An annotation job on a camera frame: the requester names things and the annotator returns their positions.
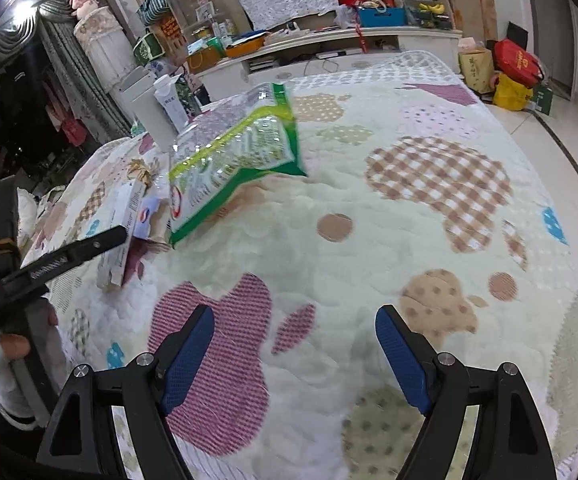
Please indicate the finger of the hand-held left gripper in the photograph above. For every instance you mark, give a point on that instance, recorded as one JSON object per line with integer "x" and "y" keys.
{"x": 89, "y": 246}

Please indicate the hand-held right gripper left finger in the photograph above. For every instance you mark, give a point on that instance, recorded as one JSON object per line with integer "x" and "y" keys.
{"x": 189, "y": 355}

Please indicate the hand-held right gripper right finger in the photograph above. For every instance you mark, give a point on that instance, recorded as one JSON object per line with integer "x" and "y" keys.
{"x": 401, "y": 355}

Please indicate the white cardboard box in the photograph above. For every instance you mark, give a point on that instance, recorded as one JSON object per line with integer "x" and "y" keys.
{"x": 119, "y": 240}

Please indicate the clear green plastic bag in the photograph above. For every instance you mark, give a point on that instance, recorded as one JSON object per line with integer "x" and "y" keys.
{"x": 249, "y": 150}

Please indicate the person's left hand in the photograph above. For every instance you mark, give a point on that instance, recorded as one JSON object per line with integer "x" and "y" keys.
{"x": 14, "y": 345}

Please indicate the crumpled white blue packet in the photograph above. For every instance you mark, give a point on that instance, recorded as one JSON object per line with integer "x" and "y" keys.
{"x": 151, "y": 217}

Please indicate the small box with gold bow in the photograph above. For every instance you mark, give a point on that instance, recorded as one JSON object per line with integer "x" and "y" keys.
{"x": 140, "y": 172}

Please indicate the pink garment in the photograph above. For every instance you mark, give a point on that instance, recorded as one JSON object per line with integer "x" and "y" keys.
{"x": 74, "y": 130}

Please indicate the white milk carton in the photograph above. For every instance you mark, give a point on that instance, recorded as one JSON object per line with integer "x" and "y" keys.
{"x": 171, "y": 105}

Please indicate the grey curtain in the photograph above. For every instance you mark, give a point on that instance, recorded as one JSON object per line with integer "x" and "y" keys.
{"x": 69, "y": 75}

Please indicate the printed quilted blanket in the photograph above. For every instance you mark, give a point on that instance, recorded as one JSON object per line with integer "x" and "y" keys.
{"x": 344, "y": 185}

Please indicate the floral covered column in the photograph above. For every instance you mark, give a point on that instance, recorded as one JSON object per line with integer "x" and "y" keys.
{"x": 104, "y": 45}

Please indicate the green tote bag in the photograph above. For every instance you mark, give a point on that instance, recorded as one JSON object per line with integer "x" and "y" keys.
{"x": 149, "y": 49}

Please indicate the brown paper bag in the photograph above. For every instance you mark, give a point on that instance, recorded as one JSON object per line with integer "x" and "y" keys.
{"x": 204, "y": 60}

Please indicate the pink plush pig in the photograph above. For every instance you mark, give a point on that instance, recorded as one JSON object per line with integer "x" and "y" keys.
{"x": 85, "y": 1}

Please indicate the striped tote bag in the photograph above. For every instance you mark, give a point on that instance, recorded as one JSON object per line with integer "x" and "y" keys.
{"x": 154, "y": 5}

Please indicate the orange tray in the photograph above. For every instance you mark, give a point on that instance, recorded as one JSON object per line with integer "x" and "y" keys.
{"x": 244, "y": 47}

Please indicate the yellow bag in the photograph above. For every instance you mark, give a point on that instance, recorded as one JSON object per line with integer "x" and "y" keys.
{"x": 511, "y": 92}

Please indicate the green paper bag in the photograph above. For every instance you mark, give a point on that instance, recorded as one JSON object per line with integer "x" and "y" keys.
{"x": 543, "y": 100}

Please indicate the yellowish cardboard box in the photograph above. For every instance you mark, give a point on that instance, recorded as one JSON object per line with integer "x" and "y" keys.
{"x": 476, "y": 70}

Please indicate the white low cabinet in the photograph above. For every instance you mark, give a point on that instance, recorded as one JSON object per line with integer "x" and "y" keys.
{"x": 419, "y": 40}

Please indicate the red bag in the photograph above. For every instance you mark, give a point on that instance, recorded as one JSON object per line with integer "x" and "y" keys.
{"x": 516, "y": 60}

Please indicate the pink cloth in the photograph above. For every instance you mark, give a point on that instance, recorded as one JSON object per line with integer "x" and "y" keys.
{"x": 471, "y": 45}

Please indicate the red ribbon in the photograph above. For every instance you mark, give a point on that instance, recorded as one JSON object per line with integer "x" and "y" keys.
{"x": 361, "y": 30}

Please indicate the blue storage bin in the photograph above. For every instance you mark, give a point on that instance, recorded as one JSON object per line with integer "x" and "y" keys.
{"x": 381, "y": 17}

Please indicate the black board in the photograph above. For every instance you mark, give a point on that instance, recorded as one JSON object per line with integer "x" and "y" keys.
{"x": 516, "y": 35}

